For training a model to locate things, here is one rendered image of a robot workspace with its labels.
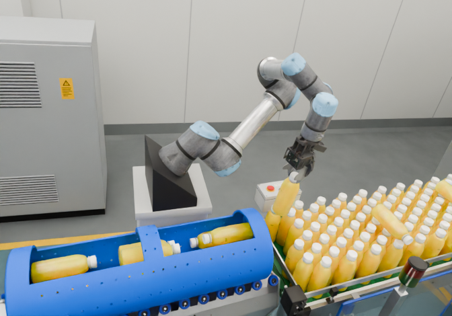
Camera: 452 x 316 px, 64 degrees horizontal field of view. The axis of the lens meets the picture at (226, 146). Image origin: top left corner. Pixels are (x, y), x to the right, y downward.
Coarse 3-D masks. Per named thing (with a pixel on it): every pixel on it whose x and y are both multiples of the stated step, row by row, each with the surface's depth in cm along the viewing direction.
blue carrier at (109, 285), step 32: (192, 224) 148; (224, 224) 156; (256, 224) 138; (32, 256) 129; (64, 256) 134; (96, 256) 139; (160, 256) 122; (192, 256) 125; (224, 256) 128; (256, 256) 133; (32, 288) 108; (64, 288) 110; (96, 288) 113; (128, 288) 117; (160, 288) 121; (192, 288) 126; (224, 288) 135
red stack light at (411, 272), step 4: (408, 264) 127; (404, 268) 129; (408, 268) 127; (412, 268) 126; (408, 272) 127; (412, 272) 126; (416, 272) 125; (420, 272) 125; (412, 276) 127; (416, 276) 126; (420, 276) 126
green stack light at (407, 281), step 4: (400, 272) 132; (404, 272) 129; (400, 276) 131; (404, 276) 129; (408, 276) 128; (400, 280) 131; (404, 280) 129; (408, 280) 128; (412, 280) 128; (416, 280) 127; (404, 284) 130; (408, 284) 129; (412, 284) 129; (416, 284) 129
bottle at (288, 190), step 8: (288, 184) 137; (296, 184) 137; (280, 192) 141; (288, 192) 138; (296, 192) 138; (280, 200) 142; (288, 200) 140; (272, 208) 148; (280, 208) 144; (288, 208) 144
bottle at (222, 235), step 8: (240, 224) 149; (248, 224) 149; (216, 232) 144; (224, 232) 144; (232, 232) 145; (240, 232) 146; (248, 232) 147; (216, 240) 143; (224, 240) 143; (232, 240) 145; (240, 240) 147
